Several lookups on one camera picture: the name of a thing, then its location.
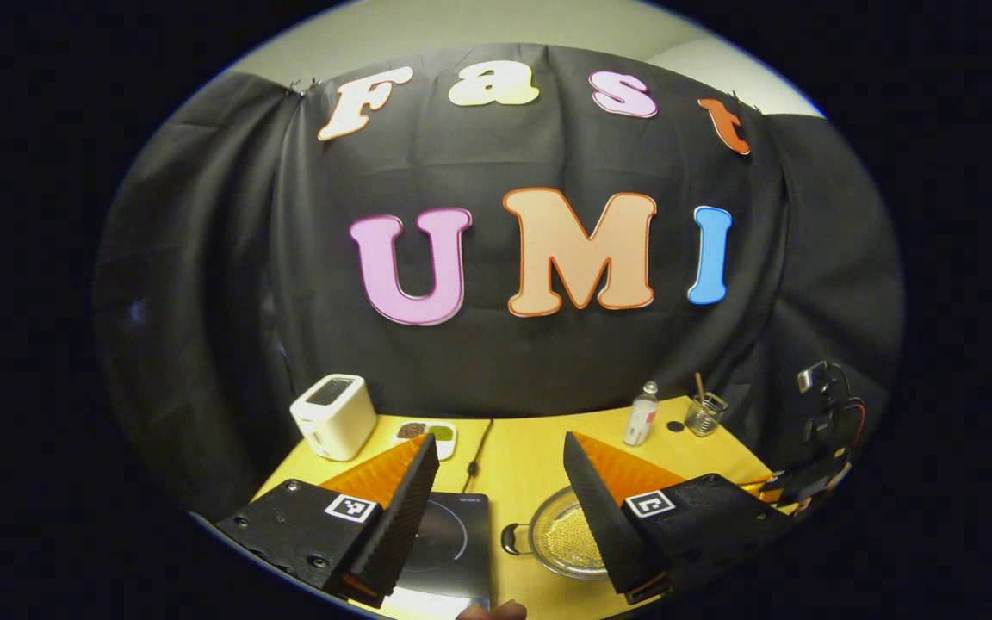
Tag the black backdrop cloth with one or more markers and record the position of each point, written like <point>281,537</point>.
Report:
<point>246,258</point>

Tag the clear glass holder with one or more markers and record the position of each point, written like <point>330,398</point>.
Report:
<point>706,418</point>

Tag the black induction cooktop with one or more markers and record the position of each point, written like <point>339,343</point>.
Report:
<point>461,542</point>

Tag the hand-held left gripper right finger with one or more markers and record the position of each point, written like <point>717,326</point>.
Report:
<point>599,525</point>

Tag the white toaster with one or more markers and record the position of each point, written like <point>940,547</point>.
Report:
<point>337,426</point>

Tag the pile of pale yellow beans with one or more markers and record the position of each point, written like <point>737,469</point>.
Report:
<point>569,542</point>

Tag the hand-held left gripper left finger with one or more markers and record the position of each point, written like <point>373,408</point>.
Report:
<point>401,534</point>

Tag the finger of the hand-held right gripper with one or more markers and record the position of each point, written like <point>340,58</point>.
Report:
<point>806,486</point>

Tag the white divided dish with beans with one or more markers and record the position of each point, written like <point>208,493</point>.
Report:
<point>414,428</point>

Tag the thin wooden stick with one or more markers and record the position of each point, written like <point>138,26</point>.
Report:
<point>700,387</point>

